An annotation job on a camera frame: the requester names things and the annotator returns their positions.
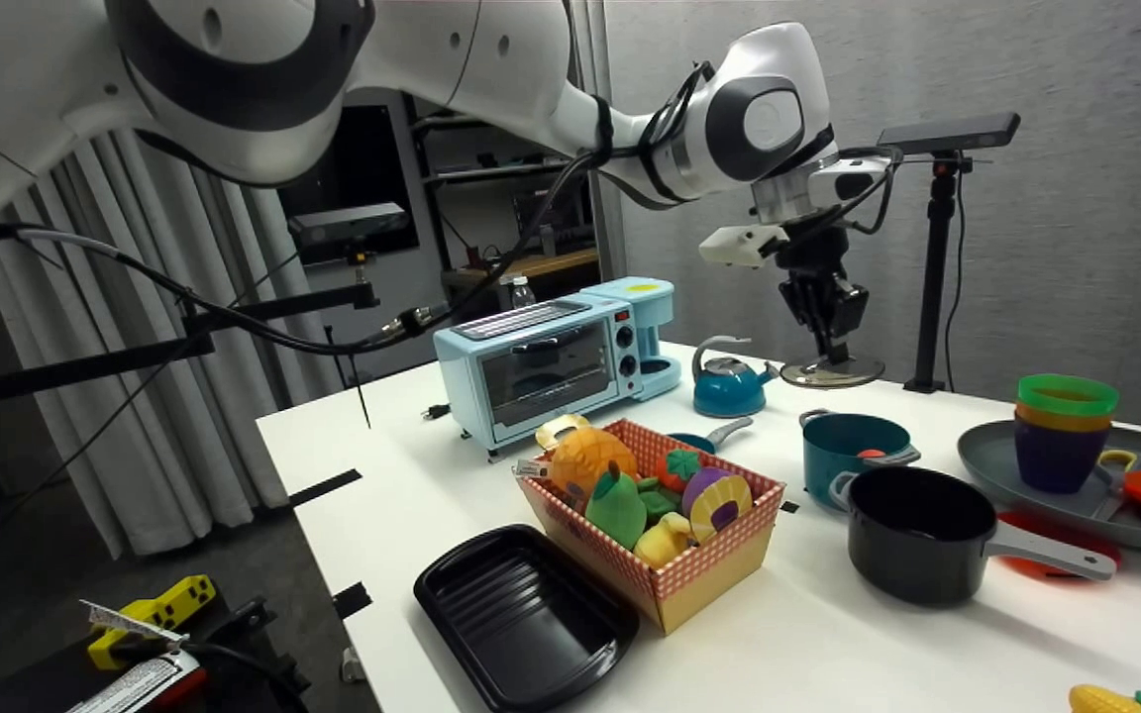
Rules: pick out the dark green plush vegetable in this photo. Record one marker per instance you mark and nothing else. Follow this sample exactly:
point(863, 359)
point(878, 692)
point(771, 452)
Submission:
point(660, 502)

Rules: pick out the black monitor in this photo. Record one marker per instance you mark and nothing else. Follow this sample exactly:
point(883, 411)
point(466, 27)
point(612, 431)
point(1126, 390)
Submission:
point(359, 160)

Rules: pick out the blue toy pot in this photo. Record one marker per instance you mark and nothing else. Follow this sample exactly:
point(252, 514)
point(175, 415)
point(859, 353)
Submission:
point(829, 469)

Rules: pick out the purple toy cup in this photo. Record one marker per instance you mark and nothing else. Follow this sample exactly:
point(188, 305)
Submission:
point(1061, 460)

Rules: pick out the black stereo camera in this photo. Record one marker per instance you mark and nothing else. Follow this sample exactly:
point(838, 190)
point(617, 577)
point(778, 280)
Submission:
point(949, 131)
point(359, 226)

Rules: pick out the light blue toy toaster oven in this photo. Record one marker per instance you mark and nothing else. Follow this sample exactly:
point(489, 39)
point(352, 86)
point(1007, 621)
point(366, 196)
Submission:
point(546, 371)

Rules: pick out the teal toy frying pan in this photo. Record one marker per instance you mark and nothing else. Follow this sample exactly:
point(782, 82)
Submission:
point(697, 436)

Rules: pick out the yellow plush fruit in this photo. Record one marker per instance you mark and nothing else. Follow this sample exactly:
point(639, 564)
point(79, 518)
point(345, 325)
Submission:
point(665, 539)

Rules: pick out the black shelf unit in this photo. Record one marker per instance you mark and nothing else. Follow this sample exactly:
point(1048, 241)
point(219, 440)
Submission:
point(505, 198)

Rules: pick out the orange toy cup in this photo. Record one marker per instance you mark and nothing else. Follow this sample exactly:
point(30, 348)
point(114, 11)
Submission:
point(1061, 420)

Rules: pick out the black tape square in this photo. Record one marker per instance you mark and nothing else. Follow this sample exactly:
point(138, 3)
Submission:
point(353, 601)

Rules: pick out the red plush fruit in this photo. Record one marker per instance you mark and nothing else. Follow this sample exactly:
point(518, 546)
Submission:
point(679, 469)

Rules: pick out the yellow black power tool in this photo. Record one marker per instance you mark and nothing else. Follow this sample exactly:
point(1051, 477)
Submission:
point(156, 616)

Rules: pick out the teal toy kettle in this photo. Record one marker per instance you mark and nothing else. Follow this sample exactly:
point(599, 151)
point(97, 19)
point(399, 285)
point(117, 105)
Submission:
point(730, 387)

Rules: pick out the orange plush fruit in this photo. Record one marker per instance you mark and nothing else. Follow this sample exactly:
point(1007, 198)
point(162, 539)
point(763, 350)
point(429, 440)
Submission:
point(591, 460)

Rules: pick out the black tripod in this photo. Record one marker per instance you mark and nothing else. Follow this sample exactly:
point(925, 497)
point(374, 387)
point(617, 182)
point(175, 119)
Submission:
point(938, 264)

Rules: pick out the small clear bottle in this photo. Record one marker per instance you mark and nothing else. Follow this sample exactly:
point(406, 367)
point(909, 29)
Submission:
point(518, 292)

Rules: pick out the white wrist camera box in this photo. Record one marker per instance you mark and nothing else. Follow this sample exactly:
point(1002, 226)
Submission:
point(735, 242)

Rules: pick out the green plush fruit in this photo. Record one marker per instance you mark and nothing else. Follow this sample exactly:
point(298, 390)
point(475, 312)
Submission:
point(617, 509)

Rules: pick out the white pleated curtain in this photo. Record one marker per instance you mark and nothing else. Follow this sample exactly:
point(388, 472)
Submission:
point(97, 342)

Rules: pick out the small orange toy food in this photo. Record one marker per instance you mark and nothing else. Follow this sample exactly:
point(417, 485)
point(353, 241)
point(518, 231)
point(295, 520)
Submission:
point(872, 458)

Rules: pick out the yellow toy vegetable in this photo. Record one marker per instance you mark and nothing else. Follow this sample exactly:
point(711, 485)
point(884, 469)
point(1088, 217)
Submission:
point(1109, 699)

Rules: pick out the black plastic tray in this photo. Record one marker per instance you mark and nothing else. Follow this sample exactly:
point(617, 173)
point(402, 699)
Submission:
point(518, 621)

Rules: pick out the green toy cup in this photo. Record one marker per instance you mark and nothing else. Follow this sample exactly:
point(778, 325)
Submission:
point(1066, 392)

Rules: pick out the grey round plate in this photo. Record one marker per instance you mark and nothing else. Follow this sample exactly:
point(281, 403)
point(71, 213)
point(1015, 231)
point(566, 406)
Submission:
point(994, 469)

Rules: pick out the black tape strip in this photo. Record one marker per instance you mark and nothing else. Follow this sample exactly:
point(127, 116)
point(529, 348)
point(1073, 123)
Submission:
point(322, 489)

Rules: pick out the purple plush eggplant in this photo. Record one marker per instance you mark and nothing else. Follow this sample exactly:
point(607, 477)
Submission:
point(714, 502)

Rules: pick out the red checkered cardboard basket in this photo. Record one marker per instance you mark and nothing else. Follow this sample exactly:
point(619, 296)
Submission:
point(703, 580)

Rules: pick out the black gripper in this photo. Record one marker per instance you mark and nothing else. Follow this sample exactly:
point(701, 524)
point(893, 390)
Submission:
point(825, 270)

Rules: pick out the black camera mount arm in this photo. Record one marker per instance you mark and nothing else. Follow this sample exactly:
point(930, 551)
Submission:
point(281, 301)

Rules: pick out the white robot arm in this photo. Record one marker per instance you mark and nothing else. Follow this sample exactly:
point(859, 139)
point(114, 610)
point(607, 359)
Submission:
point(269, 52)

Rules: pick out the black toy pot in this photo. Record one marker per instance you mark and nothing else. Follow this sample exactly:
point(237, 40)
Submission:
point(920, 560)

